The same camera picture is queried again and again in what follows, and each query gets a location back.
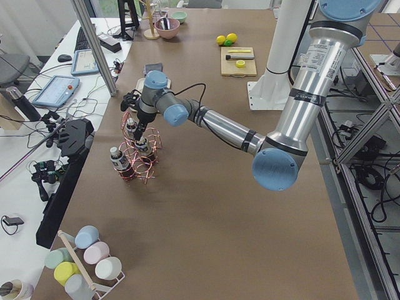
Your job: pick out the black computer mouse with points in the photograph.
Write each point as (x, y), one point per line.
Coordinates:
(64, 58)

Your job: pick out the blue teach pendant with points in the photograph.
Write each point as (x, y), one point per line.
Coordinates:
(57, 91)
(84, 63)

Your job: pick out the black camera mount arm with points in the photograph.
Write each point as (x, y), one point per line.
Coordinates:
(72, 143)

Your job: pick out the black thermos bottle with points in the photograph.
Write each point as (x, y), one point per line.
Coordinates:
(23, 104)

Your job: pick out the tea bottle front in rack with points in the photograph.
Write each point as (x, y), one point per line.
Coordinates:
(121, 163)

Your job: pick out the steel ice scoop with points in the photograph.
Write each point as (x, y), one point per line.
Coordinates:
(164, 23)

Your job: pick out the tea bottle back in rack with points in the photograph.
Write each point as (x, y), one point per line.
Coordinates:
(131, 126)

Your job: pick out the blue cup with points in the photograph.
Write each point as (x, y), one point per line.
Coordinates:
(86, 236)

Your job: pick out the half lemon slice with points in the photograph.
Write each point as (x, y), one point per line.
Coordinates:
(240, 63)

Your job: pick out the pink cup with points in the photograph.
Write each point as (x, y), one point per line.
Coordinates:
(96, 252)

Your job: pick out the tea bottle being moved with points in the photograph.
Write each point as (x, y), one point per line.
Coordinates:
(145, 150)

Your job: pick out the copper wire bottle rack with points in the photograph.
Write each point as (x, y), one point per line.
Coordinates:
(142, 170)

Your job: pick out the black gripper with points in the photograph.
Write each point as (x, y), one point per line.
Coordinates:
(145, 118)

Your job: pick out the yellow lemon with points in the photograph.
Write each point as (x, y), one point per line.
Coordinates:
(220, 40)
(233, 37)

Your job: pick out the yellow cup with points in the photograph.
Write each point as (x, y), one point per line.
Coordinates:
(64, 271)

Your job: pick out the steel muddler stick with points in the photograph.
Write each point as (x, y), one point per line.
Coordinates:
(239, 57)

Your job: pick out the aluminium frame post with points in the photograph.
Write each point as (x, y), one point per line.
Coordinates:
(90, 33)

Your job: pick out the green lime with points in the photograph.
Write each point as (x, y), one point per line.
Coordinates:
(228, 43)

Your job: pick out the pink bowl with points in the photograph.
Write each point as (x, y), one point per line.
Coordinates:
(168, 34)

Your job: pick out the tea bottle in rack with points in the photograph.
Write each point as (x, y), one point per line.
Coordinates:
(121, 163)
(131, 126)

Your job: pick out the mint green bowl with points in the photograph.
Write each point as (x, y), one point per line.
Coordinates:
(181, 16)

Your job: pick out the wooden cup tree stand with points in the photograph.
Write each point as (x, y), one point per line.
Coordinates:
(151, 33)

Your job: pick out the bamboo cutting board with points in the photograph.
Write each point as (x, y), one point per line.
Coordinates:
(228, 67)

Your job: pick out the tape roll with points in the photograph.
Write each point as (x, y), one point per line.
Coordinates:
(16, 290)

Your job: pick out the black keyboard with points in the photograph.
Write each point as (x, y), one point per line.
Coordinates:
(81, 41)

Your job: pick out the yellow plastic knife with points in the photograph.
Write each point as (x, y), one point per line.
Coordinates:
(239, 51)

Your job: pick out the grey folded cloth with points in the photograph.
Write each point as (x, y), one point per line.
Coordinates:
(152, 67)

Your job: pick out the grey cup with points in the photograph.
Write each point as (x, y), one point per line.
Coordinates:
(77, 289)

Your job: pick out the white cup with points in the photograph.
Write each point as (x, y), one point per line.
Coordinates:
(108, 268)

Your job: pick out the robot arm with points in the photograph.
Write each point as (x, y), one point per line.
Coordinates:
(309, 44)

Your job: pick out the green cup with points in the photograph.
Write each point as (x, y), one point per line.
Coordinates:
(56, 257)

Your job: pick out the white wire cup rack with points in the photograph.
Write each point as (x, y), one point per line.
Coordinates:
(101, 287)

